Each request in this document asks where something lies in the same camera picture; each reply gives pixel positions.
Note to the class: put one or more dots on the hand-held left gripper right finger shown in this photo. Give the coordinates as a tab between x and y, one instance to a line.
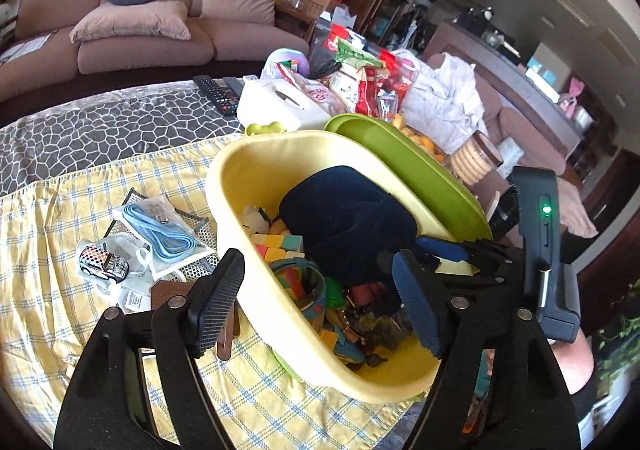
415	300

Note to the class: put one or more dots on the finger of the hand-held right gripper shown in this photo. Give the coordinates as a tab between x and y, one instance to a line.
485	287
442	250

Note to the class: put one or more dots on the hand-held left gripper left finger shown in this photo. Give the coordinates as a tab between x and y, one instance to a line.
220	302

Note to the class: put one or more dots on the blue tape roll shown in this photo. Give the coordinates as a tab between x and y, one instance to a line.
314	302

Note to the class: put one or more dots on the navy flower-print sock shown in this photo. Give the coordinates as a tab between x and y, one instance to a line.
345	225

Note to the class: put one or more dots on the yellow plastic basin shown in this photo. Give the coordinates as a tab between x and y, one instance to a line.
250	170

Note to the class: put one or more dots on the black thermos bottle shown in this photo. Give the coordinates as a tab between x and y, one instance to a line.
507	210

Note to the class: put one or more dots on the pile of small toys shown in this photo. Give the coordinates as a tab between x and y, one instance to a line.
360	335

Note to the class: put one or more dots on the black mesh tray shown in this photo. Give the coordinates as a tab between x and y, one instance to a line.
205	230

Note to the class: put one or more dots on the pastel puzzle cube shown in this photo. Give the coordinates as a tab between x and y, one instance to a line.
280	247

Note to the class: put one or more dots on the teal box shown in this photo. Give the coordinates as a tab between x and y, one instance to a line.
481	375

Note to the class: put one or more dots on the clear plastic bag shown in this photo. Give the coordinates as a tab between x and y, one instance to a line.
132	297

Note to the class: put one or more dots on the panda plush toy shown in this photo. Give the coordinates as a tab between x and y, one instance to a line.
255	220

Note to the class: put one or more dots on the green plastic piece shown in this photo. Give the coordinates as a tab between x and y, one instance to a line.
286	364

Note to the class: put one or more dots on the white tissue pack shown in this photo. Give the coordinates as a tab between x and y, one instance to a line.
510	151

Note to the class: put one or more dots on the clear cookie jar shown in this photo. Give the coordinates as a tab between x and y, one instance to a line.
472	160

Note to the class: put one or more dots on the green plastic lid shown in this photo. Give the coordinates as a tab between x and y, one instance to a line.
400	155

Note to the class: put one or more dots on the bunch of bananas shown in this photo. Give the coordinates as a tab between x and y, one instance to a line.
425	143

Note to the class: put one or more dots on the mauve armchair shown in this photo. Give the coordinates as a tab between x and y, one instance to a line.
520	125

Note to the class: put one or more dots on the potted green plant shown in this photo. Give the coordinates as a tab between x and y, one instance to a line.
617	335

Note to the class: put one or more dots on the silver toy car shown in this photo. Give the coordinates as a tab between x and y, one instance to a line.
102	264

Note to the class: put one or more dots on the white cloth pile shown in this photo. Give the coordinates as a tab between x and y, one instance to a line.
445	95

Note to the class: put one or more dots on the dark bar counter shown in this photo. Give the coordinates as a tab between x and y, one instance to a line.
500	70

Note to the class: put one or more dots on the green bone-shaped toy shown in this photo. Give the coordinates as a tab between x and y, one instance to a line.
265	129

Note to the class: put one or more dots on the yellow checked tablecloth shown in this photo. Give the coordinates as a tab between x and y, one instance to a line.
40	280

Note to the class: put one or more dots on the pile of snack packets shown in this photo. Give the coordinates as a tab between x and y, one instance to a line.
360	75

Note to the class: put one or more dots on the white tissue box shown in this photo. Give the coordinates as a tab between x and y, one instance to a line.
280	105

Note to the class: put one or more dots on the black remote control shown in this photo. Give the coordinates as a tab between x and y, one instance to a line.
217	95

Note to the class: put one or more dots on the grey pebble-pattern cloth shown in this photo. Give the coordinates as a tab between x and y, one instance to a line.
100	130

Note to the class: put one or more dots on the grey remote control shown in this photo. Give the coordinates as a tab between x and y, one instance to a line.
234	86

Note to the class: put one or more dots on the purple plastic basket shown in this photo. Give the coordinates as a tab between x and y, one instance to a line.
285	63

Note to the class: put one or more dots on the dark wooden cabinet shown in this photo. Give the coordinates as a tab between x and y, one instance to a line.
375	5

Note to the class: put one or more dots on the cardboard box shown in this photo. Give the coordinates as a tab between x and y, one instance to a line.
315	1

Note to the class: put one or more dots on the mauve lying pillow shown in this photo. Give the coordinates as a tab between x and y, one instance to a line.
130	23

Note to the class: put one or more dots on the paper sheet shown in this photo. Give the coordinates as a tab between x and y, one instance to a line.
25	48

